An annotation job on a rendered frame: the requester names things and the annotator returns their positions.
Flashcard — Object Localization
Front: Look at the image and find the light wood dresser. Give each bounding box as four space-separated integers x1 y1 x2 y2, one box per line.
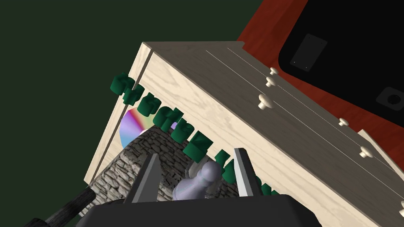
83 41 404 227

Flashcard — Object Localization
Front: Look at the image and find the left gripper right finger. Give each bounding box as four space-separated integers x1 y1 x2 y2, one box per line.
233 147 263 197

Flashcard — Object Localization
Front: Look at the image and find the grey stone textured block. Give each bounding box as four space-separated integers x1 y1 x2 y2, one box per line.
79 125 240 218

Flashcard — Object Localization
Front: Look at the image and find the dark wooden stick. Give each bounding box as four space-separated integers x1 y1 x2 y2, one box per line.
22 187 97 227

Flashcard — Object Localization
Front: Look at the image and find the black rounded flat panel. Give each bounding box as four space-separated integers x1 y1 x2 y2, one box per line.
277 0 404 112

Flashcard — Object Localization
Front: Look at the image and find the iridescent compact disc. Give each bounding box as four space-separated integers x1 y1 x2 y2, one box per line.
120 108 178 149

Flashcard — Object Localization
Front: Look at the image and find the lavender chess pawn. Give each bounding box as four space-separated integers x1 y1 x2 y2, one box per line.
172 160 223 201

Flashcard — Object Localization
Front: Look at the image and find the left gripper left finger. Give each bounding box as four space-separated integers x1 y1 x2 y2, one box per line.
124 153 163 203

